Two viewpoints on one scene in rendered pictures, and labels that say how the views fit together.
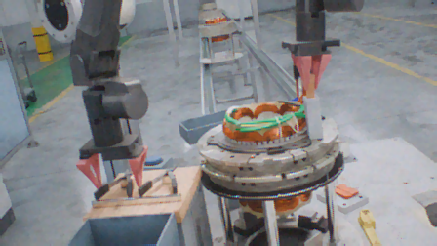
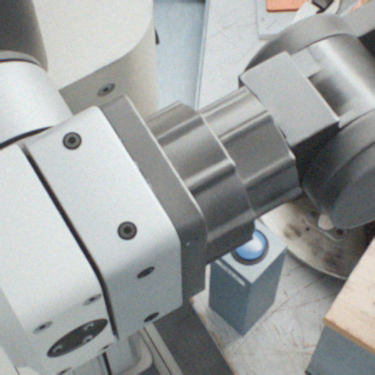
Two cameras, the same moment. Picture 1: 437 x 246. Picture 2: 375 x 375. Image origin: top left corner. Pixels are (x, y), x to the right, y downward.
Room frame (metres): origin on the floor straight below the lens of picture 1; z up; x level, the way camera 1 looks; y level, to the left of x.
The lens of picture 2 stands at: (0.97, 0.64, 2.33)
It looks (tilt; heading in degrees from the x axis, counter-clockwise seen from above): 68 degrees down; 293
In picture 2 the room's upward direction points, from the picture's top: 1 degrees counter-clockwise
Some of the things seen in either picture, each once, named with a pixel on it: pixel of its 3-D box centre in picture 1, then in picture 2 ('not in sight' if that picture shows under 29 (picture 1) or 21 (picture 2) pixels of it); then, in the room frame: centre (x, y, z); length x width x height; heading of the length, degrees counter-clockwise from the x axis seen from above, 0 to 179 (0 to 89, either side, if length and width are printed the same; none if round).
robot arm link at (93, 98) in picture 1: (101, 102); not in sight; (0.83, 0.21, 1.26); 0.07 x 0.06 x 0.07; 53
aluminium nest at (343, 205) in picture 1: (341, 196); (293, 10); (1.18, -0.32, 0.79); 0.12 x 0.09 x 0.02; 25
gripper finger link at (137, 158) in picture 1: (129, 165); not in sight; (0.83, 0.19, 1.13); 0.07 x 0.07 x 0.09; 80
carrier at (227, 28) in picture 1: (218, 41); not in sight; (3.98, -0.12, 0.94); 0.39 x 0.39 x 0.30
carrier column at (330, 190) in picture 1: (331, 204); not in sight; (0.95, -0.23, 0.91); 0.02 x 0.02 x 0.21
